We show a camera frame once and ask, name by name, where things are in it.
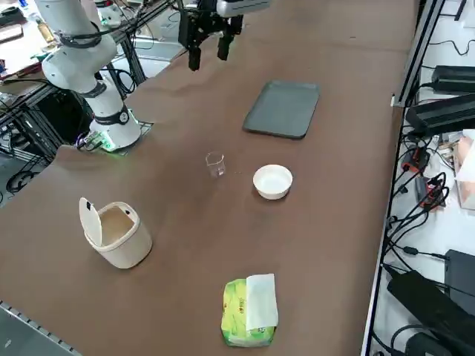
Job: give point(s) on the white bowl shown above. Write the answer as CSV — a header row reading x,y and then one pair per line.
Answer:
x,y
273,183

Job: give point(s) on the amber glass bottle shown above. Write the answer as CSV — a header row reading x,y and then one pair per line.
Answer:
x,y
45,29

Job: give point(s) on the large black adapter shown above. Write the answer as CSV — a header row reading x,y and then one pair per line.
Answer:
x,y
426,300

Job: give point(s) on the pink white box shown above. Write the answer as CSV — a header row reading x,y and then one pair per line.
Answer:
x,y
467,174

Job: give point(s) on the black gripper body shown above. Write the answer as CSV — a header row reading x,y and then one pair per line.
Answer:
x,y
200,13

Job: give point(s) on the long black power supply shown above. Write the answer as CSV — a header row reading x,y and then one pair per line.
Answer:
x,y
441,111

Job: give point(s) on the green tissue pack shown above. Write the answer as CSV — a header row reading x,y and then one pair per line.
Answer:
x,y
245,311

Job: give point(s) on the black flat box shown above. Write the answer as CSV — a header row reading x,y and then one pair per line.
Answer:
x,y
462,270

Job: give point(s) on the aluminium table rail post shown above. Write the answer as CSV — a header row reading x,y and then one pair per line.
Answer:
x,y
418,48

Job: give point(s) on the cream mini trash bin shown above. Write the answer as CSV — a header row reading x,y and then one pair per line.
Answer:
x,y
122,241

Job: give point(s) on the clear glass measuring cup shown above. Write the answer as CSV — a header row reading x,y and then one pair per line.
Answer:
x,y
216,167

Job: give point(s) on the dark grey square tray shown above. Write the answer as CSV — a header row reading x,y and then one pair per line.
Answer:
x,y
282,111

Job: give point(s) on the black ribbed power supply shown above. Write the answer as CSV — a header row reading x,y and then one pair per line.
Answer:
x,y
454,78

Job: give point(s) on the grey aluminium rail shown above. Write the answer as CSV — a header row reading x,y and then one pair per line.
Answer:
x,y
22,330

